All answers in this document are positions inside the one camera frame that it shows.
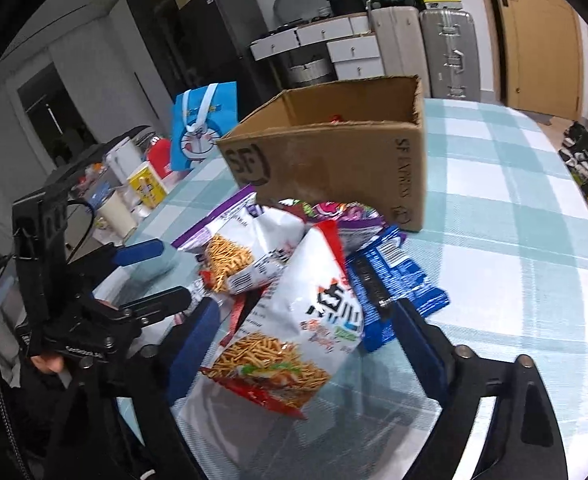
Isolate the dark tall cabinet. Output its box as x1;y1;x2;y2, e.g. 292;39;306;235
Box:
124;0;191;111

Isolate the purple edged white snack packet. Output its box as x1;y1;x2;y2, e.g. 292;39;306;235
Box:
171;185;259;253

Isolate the black refrigerator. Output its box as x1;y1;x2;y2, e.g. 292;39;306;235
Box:
179;0;275;111

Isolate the clear plastic container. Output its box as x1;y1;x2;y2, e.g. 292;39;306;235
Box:
69;162;115;206

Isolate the blue cookie packet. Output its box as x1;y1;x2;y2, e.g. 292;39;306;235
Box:
345;225;449;318
360;305;401;353

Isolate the teal checkered tablecloth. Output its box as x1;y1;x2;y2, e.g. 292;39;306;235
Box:
94;97;588;480

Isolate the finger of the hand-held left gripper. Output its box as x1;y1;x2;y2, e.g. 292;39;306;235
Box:
98;286;193;327
88;239;165;284

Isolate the large white noodle snack bag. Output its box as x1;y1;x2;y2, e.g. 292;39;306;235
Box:
179;220;365;421

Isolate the silver suitcase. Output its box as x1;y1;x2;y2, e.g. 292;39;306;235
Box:
419;9;482;102

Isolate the wooden door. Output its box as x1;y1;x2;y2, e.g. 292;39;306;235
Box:
484;0;585;121

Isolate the brown cardboard box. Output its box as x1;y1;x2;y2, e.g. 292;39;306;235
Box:
216;75;429;233

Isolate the white cup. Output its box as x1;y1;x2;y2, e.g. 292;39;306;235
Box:
95;192;138;241

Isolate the person's left hand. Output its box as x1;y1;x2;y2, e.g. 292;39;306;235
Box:
29;354;66;375

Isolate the small white noodle snack bag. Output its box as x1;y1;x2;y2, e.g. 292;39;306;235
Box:
199;205;307;296

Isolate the purple pink snack packet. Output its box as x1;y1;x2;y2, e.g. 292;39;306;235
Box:
279;199;387;256

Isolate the grey oval tray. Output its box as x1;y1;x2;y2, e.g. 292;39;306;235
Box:
274;0;333;26

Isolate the woven laundry basket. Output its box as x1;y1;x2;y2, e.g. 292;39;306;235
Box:
286;57;335;89

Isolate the beige suitcase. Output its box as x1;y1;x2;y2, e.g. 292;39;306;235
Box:
369;6;432;99

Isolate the red round object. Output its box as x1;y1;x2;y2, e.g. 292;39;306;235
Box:
146;135;175;181

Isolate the white kettle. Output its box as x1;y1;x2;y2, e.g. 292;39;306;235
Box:
105;137;143;186

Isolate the blue cartoon gift bag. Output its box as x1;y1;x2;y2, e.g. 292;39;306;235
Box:
169;81;239;172

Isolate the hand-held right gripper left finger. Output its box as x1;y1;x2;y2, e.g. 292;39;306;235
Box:
49;297;222;480

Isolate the white drawer desk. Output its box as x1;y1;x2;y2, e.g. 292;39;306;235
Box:
250;12;387;82

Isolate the thin black cable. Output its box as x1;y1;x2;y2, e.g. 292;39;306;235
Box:
65;199;96;263

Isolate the pile of shoes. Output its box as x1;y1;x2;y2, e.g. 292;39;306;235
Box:
558;120;588;256

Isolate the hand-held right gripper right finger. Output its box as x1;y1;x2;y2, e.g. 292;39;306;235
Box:
391;299;569;480

